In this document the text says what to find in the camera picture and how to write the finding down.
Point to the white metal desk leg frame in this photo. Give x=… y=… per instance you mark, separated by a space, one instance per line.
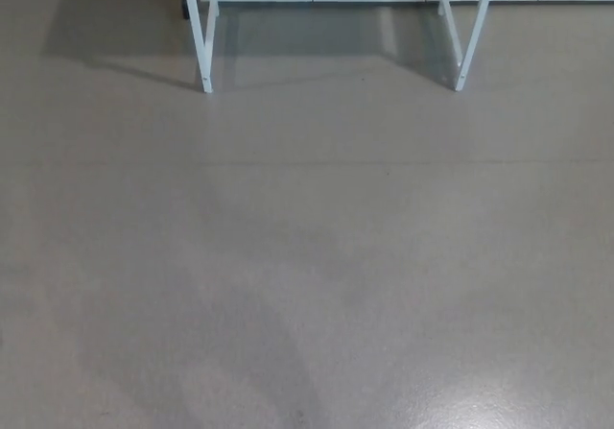
x=205 y=40
x=472 y=35

